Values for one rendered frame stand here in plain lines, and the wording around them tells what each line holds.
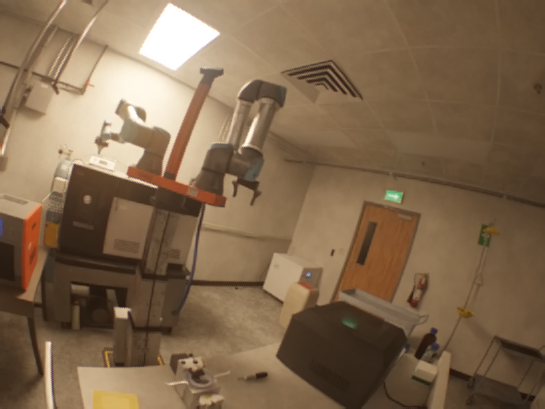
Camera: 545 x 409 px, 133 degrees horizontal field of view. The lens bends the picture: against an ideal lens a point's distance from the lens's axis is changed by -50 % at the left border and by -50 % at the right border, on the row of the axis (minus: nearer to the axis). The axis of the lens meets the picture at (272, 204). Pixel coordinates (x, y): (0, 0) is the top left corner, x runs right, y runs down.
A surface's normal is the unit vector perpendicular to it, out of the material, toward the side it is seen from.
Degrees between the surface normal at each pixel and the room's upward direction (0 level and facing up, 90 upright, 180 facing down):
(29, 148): 90
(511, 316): 90
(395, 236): 90
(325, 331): 58
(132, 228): 90
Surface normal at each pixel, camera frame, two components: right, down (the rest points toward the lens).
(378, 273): -0.68, -0.22
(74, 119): 0.66, 0.20
